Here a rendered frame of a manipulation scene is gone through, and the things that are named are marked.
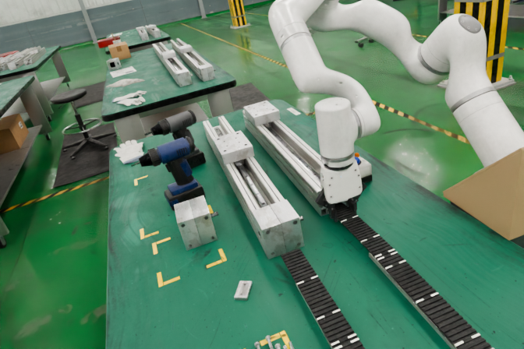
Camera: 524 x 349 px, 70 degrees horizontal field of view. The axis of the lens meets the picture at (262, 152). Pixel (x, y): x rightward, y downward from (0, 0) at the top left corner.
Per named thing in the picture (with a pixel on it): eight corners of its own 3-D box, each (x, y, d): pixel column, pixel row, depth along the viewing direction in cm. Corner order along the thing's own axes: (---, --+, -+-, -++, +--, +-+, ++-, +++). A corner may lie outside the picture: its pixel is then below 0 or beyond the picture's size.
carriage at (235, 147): (256, 163, 130) (252, 145, 127) (225, 172, 128) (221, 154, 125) (244, 146, 144) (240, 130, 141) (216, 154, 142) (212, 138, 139)
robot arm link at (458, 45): (476, 110, 111) (436, 47, 119) (526, 72, 94) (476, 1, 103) (444, 118, 107) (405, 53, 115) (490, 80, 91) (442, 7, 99)
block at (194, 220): (225, 237, 106) (218, 209, 102) (186, 251, 103) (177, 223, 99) (218, 218, 114) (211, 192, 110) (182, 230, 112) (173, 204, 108)
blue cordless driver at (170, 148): (209, 196, 126) (192, 139, 117) (152, 220, 120) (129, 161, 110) (202, 188, 133) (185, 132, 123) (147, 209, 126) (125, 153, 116)
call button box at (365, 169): (373, 180, 118) (371, 163, 115) (345, 190, 116) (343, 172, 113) (359, 170, 125) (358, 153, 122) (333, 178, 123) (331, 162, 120)
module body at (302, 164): (352, 205, 108) (349, 180, 105) (320, 216, 106) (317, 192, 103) (265, 121, 178) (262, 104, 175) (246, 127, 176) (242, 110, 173)
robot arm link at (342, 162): (327, 163, 89) (329, 174, 91) (360, 152, 91) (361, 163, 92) (313, 149, 97) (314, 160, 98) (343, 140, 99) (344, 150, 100)
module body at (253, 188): (291, 227, 105) (287, 202, 101) (257, 238, 102) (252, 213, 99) (227, 132, 174) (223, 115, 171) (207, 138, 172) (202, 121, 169)
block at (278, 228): (313, 243, 97) (308, 213, 93) (268, 259, 95) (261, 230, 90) (299, 223, 105) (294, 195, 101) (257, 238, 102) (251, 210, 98)
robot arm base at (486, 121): (511, 167, 109) (477, 113, 115) (570, 138, 91) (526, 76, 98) (459, 185, 103) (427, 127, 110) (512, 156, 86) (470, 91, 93)
